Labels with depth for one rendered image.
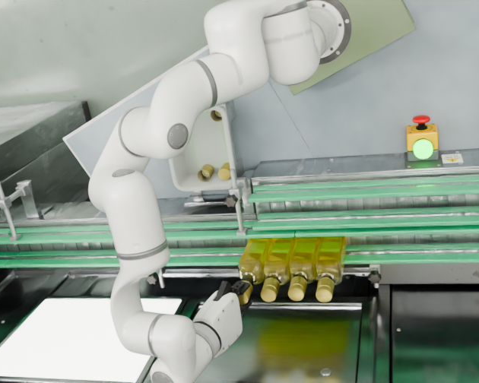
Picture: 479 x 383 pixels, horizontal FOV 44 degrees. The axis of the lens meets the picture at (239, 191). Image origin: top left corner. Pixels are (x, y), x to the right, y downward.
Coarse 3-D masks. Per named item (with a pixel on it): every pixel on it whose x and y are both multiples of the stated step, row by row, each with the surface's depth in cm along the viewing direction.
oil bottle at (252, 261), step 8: (256, 240) 142; (264, 240) 142; (248, 248) 139; (256, 248) 138; (264, 248) 138; (248, 256) 135; (256, 256) 135; (264, 256) 135; (240, 264) 133; (248, 264) 132; (256, 264) 132; (240, 272) 133; (256, 272) 132; (256, 280) 132
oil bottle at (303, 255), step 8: (296, 240) 139; (304, 240) 138; (312, 240) 138; (296, 248) 135; (304, 248) 135; (312, 248) 134; (296, 256) 132; (304, 256) 131; (312, 256) 131; (296, 264) 129; (304, 264) 129; (312, 264) 129; (304, 272) 128; (312, 272) 129; (312, 280) 130
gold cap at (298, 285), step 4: (292, 280) 126; (296, 280) 125; (300, 280) 125; (304, 280) 125; (292, 284) 124; (296, 284) 123; (300, 284) 124; (304, 284) 125; (292, 288) 123; (296, 288) 122; (300, 288) 122; (304, 288) 124; (288, 292) 123; (292, 292) 123; (296, 292) 123; (300, 292) 122; (304, 292) 123; (292, 296) 123; (296, 296) 123; (300, 296) 123; (296, 300) 123
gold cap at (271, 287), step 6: (264, 282) 128; (270, 282) 126; (276, 282) 127; (264, 288) 125; (270, 288) 124; (276, 288) 125; (264, 294) 125; (270, 294) 124; (276, 294) 124; (264, 300) 125; (270, 300) 125
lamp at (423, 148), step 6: (420, 138) 138; (426, 138) 138; (414, 144) 138; (420, 144) 136; (426, 144) 136; (432, 144) 137; (414, 150) 137; (420, 150) 136; (426, 150) 136; (432, 150) 136; (420, 156) 137; (426, 156) 136
